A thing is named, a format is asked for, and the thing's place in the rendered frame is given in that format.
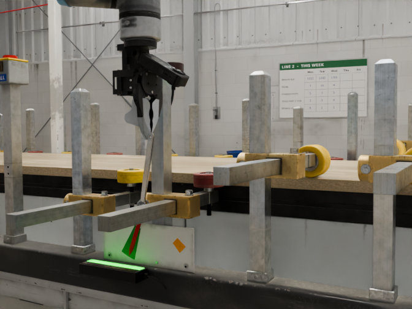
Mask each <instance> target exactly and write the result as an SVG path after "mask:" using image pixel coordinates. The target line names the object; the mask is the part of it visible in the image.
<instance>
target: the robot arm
mask: <svg viewBox="0 0 412 309"><path fill-rule="evenodd" d="M56 1H57V3H58V4H59V5H62V6H68V7H73V6H74V7H93V8H103V9H118V10H119V21H120V40H122V41H123V42H124V43H123V44H117V51H121V52H122V70H117V71H112V72H113V94H117V96H133V100H132V109H131V110H130V111H128V112H127V113H125V115H124V120H125V122H127V123H129V124H133V125H135V126H138V127H139V128H140V131H141V133H142V135H143V138H144V139H145V140H148V134H149V133H150V132H153V131H154V129H155V127H156V124H157V122H158V118H159V116H160V113H161V108H162V83H161V78H162V79H164V80H165V81H167V83H168V84H170V85H172V86H174V87H177V88H178V87H180V86H183V87H185V86H186V84H187V81H188V79H189V76H187V75H186V74H185V73H184V72H183V71H181V70H179V69H176V68H174V67H173V66H171V65H170V64H167V63H166V62H165V61H163V60H161V59H159V58H158V57H156V56H155V55H153V54H150V53H149V50H155V49H157V42H159V41H160V40H161V0H56ZM115 77H116V90H115ZM148 96H149V97H151V98H150V99H149V98H145V97H148Z"/></svg>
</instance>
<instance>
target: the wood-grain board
mask: <svg viewBox="0 0 412 309"><path fill-rule="evenodd" d="M236 162H237V158H218V157H192V156H172V182H175V183H193V174H194V173H197V172H206V171H212V172H213V167H215V166H223V165H228V164H235V163H236ZM144 165H145V156H142V155H117V154H91V178H108V179H117V170H120V169H129V168H134V169H144ZM357 165H358V161H343V160H330V167H329V169H328V170H327V171H326V172H325V173H324V174H322V175H319V176H317V177H312V178H308V177H303V178H300V179H297V180H296V179H282V178H271V188H286V189H308V190H320V191H342V192H354V193H373V183H369V182H368V181H360V180H359V177H358V173H357ZM22 171H23V174H30V175H52V176H64V177H72V154H67V153H22ZM0 173H4V152H0ZM397 194H398V195H409V196H412V185H407V186H406V187H405V188H403V189H402V190H401V191H400V192H399V193H397Z"/></svg>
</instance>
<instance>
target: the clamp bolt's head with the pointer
mask: <svg viewBox="0 0 412 309"><path fill-rule="evenodd" d="M139 205H144V203H143V202H142V201H140V202H139V203H138V204H137V206H139ZM140 225H141V224H137V225H136V227H135V231H134V235H133V238H132V242H131V245H130V248H129V256H130V254H131V253H132V251H133V249H134V245H135V242H136V239H137V236H138V233H139V229H140Z"/></svg>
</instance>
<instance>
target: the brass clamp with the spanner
mask: <svg viewBox="0 0 412 309"><path fill-rule="evenodd" d="M146 200H148V201H149V203H153V202H158V201H161V200H175V201H176V214H173V215H169V216H165V217H172V218H184V219H191V218H194V217H197V216H200V194H194V195H193V196H185V193H169V194H152V193H147V195H146Z"/></svg>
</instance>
